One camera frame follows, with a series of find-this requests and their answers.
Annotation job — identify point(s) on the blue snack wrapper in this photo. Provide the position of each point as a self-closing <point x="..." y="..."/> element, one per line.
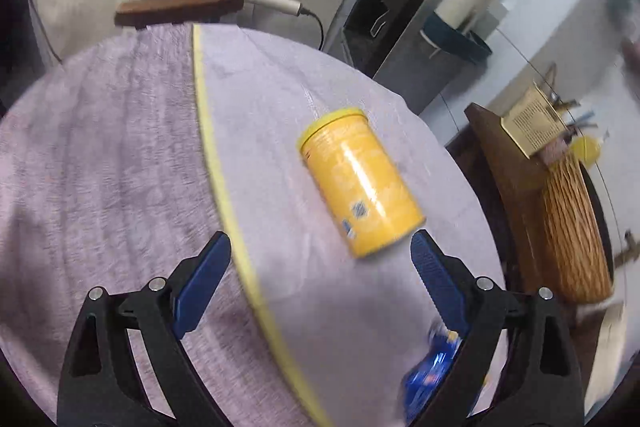
<point x="430" y="372"/>

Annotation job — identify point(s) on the yellow cylindrical can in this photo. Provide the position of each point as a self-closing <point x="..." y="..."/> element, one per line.
<point x="360" y="177"/>

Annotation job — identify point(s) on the brown wooden counter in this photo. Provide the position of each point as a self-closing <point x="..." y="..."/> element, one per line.
<point x="510" y="187"/>

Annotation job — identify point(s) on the dark wooden board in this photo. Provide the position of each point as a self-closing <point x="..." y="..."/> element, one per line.
<point x="175" y="9"/>

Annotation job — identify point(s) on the grey water dispenser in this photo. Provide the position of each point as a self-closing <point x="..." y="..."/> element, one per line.
<point x="400" y="57"/>

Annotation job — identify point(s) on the dark green roll holder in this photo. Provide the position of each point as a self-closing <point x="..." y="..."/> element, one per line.
<point x="455" y="42"/>

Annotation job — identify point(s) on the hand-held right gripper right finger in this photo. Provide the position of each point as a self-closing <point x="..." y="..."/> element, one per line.
<point x="440" y="282"/>

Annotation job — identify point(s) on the woven wicker basket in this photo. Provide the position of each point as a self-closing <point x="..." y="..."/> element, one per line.
<point x="575" y="232"/>

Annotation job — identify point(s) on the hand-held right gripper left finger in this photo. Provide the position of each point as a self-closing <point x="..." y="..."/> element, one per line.
<point x="202" y="287"/>

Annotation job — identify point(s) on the beige utensil box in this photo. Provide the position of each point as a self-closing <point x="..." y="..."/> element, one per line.
<point x="532" y="122"/>

